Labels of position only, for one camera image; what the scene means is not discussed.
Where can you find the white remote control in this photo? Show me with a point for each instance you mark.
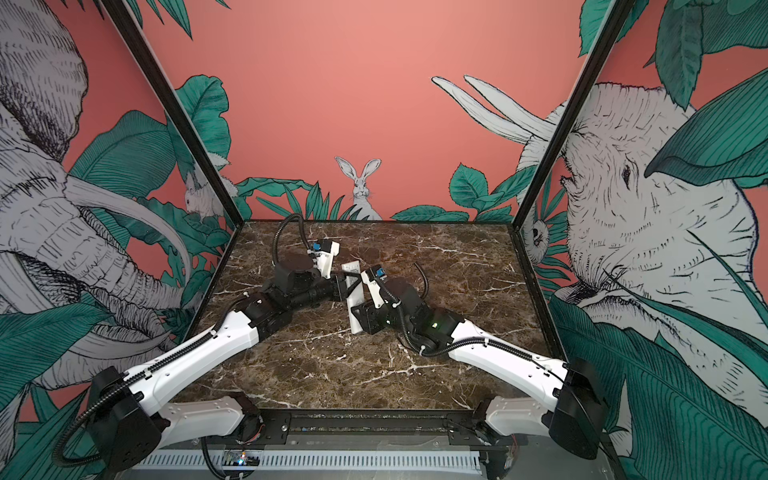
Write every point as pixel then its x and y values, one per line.
pixel 354 292

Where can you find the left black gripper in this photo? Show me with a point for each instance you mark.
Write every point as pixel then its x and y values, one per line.
pixel 339 286

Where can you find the right black frame post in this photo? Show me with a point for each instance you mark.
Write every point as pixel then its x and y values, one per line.
pixel 610 28

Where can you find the white slotted cable duct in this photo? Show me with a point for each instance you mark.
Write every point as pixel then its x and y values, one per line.
pixel 308 460

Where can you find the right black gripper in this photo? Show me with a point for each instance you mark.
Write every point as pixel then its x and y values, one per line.
pixel 370 323

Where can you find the small green circuit board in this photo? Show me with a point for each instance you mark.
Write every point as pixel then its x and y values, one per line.
pixel 240 459

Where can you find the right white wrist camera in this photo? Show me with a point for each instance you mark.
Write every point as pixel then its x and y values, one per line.
pixel 374 278

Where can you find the black frame post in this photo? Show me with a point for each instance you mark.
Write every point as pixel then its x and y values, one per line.
pixel 126 25
pixel 610 28

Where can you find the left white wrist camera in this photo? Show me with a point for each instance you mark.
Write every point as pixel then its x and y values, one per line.
pixel 323 253

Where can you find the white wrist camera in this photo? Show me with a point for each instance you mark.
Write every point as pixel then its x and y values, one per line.
pixel 323 253
pixel 374 278

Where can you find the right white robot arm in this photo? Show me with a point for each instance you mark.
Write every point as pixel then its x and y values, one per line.
pixel 566 398

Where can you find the left black frame post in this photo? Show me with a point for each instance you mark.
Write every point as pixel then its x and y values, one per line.
pixel 126 25

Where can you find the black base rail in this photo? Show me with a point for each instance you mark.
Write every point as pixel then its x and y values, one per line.
pixel 360 427

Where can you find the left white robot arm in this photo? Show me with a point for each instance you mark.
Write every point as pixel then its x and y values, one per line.
pixel 132 414

